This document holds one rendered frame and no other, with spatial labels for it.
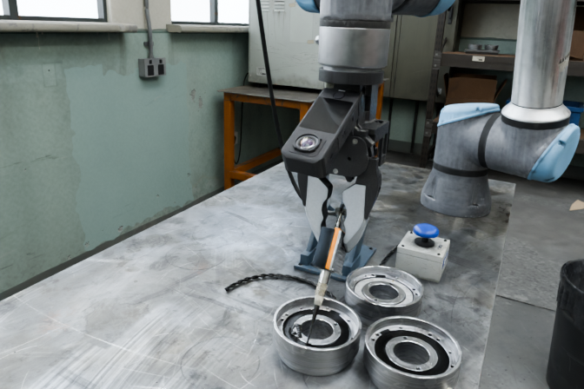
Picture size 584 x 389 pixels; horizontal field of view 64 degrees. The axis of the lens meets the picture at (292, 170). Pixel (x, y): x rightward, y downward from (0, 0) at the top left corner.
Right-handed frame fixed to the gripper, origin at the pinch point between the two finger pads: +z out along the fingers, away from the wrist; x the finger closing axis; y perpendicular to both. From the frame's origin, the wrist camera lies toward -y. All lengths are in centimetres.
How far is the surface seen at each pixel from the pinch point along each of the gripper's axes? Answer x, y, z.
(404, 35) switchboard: 82, 380, -17
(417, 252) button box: -6.7, 20.2, 8.9
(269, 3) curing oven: 125, 210, -34
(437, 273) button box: -10.1, 20.1, 11.6
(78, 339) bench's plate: 26.2, -15.7, 13.0
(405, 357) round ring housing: -10.0, -0.2, 12.5
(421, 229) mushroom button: -6.5, 22.3, 6.0
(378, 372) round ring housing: -8.4, -6.7, 10.5
